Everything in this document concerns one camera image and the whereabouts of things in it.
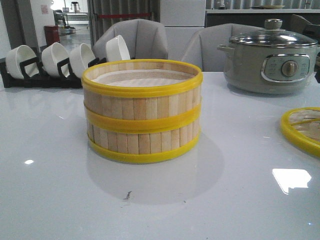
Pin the woven bamboo steamer lid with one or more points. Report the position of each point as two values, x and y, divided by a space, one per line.
301 127

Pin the bamboo steamer tier yellow rims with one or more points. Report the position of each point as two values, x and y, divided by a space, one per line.
143 148

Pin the grey chair right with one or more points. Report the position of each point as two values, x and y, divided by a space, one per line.
202 50

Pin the grey chair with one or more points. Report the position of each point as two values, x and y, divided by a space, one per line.
202 50
145 39

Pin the grey chair left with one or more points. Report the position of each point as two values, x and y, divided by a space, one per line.
145 39

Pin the white ceramic bowl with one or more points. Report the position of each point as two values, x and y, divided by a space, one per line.
51 56
79 58
116 49
14 57

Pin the green electric cooking pot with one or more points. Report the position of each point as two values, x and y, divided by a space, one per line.
269 70

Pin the black bowl rack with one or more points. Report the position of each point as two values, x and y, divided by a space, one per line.
35 75

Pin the red bin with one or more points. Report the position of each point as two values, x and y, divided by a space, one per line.
51 33

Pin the glass pot lid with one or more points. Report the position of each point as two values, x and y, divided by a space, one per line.
273 36

